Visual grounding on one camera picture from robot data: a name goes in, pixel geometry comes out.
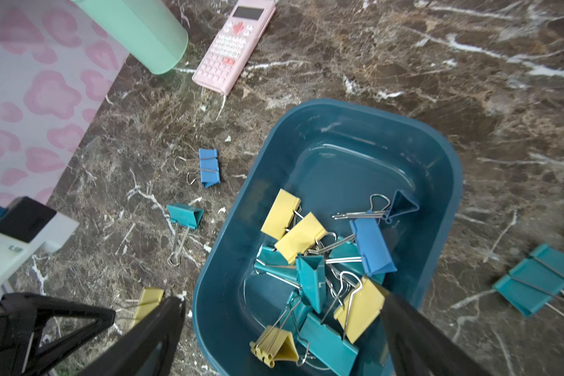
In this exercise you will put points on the yellow binder clip table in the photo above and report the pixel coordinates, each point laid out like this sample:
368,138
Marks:
136,310

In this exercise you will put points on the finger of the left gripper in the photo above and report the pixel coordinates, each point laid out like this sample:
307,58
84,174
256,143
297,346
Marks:
23,317

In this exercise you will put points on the teal binder clip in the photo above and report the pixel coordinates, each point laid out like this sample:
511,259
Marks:
184,218

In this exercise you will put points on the teal binder clip table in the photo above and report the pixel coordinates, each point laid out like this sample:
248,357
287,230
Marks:
535,283

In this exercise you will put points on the blue binder clip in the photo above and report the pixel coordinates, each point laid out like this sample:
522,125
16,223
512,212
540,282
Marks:
203,169

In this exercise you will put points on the teal plastic storage box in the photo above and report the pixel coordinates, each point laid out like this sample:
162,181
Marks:
333,156

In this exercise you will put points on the mint green pen cup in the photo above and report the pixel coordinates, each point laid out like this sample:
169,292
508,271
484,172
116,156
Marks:
147,29

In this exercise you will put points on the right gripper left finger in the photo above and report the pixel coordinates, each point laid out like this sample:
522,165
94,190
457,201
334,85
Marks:
149,348

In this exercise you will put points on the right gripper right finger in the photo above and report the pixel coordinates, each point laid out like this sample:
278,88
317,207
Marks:
417,347

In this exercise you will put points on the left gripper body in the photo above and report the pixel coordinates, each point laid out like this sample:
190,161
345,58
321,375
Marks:
26,226

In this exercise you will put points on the pink calculator on table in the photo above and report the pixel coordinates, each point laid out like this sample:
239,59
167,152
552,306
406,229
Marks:
232,47

